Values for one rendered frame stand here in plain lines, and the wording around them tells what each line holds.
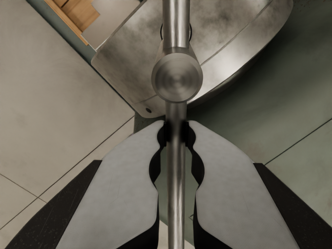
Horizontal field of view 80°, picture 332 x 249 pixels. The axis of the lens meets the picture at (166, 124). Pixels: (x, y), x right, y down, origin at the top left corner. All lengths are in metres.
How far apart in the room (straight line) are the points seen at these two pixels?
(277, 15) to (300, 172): 0.21
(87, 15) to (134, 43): 0.36
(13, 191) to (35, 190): 0.17
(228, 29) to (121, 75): 0.14
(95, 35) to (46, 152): 1.55
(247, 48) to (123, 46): 0.14
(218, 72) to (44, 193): 1.97
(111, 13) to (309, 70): 0.29
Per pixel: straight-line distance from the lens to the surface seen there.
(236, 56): 0.26
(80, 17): 0.60
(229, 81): 0.31
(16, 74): 1.70
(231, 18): 0.25
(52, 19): 0.99
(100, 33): 0.37
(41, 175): 1.99
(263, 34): 0.28
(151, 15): 0.24
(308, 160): 0.35
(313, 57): 0.31
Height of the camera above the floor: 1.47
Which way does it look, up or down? 66 degrees down
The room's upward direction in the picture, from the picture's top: 163 degrees clockwise
